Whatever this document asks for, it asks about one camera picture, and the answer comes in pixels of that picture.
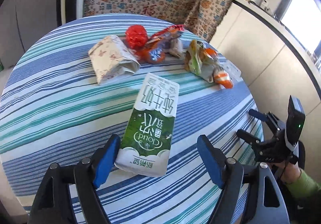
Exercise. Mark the blue striped tablecloth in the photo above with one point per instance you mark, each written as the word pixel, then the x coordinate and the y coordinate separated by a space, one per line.
pixel 62 113

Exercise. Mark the green white milk carton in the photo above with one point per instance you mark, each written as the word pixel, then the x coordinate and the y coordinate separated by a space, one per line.
pixel 148 123

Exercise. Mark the white cabinet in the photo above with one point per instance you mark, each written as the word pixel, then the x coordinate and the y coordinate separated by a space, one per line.
pixel 250 51

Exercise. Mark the narrow patterned cloth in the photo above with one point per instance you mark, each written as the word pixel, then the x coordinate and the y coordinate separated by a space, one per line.
pixel 210 11

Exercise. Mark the window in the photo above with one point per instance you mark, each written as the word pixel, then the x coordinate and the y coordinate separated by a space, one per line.
pixel 301 13

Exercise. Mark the clear plastic wrapper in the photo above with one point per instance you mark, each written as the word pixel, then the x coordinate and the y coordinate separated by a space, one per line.
pixel 233 71

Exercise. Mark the small grey wrapper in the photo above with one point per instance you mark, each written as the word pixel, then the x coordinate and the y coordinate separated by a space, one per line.
pixel 175 47

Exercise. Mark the orange white wrapper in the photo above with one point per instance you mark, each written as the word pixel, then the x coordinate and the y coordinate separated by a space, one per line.
pixel 222 77

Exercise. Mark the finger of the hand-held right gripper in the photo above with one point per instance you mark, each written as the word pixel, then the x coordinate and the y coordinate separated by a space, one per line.
pixel 254 113
pixel 247 136

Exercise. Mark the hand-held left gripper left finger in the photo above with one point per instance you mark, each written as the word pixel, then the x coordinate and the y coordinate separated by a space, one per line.
pixel 106 161

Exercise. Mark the green yellow crumpled wrapper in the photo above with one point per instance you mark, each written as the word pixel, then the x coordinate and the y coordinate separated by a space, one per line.
pixel 194 61

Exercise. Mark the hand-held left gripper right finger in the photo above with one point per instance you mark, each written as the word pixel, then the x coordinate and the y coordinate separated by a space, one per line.
pixel 209 161

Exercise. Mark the orange snack packet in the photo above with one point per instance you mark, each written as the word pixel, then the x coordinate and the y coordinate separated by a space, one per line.
pixel 150 56

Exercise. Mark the grey refrigerator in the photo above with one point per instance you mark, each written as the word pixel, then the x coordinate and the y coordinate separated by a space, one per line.
pixel 30 26

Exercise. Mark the red foil snack packet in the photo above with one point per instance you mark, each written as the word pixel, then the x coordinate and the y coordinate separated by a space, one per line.
pixel 166 34

